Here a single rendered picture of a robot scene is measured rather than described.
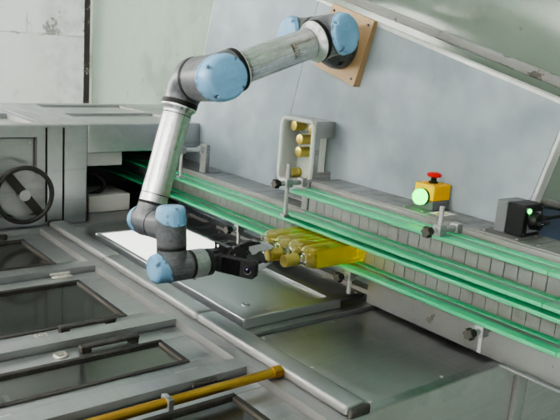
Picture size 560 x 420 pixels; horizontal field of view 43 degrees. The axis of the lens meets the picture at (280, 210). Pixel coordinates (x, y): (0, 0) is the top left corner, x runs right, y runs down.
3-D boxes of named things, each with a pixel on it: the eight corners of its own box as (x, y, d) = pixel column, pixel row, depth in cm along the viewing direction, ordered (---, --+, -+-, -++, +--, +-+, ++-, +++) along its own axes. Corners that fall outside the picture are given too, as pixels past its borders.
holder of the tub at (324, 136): (295, 193, 252) (277, 195, 247) (302, 115, 246) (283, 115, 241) (327, 204, 239) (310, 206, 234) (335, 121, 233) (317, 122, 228)
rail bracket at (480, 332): (491, 342, 177) (457, 353, 169) (495, 316, 175) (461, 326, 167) (505, 348, 174) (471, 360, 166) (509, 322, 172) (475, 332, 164)
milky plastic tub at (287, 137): (295, 178, 251) (275, 180, 245) (300, 114, 246) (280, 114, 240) (328, 188, 237) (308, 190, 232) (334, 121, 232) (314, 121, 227)
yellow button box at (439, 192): (429, 203, 205) (412, 205, 200) (432, 177, 203) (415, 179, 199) (449, 209, 199) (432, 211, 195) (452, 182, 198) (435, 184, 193)
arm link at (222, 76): (325, 11, 212) (171, 62, 182) (361, 6, 200) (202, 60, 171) (333, 51, 215) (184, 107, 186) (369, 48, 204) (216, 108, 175)
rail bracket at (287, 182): (298, 213, 230) (267, 217, 222) (302, 162, 226) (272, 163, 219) (304, 216, 228) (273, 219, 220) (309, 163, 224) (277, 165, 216)
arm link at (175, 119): (163, 52, 193) (114, 227, 190) (184, 49, 184) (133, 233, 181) (198, 67, 200) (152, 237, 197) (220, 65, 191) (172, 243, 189)
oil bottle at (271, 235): (312, 240, 227) (257, 248, 213) (314, 223, 225) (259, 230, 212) (324, 245, 222) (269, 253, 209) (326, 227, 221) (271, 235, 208)
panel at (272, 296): (179, 231, 272) (94, 240, 251) (179, 222, 271) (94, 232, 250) (340, 307, 204) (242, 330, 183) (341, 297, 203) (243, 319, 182)
